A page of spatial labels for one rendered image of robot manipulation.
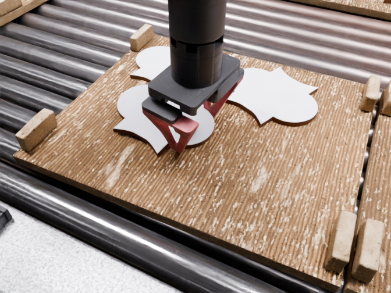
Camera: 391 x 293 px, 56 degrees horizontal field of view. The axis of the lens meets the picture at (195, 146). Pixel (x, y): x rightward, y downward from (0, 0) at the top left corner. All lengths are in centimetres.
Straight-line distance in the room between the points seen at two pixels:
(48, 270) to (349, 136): 40
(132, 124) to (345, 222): 29
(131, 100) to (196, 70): 17
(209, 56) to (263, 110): 17
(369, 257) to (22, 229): 36
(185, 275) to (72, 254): 12
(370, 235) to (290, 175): 12
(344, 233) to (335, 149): 15
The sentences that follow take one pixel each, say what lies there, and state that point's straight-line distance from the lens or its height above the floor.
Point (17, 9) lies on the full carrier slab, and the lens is 89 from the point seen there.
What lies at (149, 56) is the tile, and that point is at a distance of 64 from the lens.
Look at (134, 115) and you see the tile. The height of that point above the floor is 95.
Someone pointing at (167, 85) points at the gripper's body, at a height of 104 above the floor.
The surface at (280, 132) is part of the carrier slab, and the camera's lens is 51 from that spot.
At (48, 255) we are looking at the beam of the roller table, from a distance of 44.
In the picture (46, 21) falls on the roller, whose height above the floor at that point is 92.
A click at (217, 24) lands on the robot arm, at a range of 37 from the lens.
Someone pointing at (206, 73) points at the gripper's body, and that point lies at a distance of 39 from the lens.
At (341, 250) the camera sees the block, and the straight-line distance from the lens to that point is 38.
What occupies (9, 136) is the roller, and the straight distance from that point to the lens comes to 58.
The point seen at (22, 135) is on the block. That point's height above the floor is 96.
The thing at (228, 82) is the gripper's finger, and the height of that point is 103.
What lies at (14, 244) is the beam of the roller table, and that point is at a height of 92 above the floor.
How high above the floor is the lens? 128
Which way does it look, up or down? 45 degrees down
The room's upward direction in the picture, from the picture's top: straight up
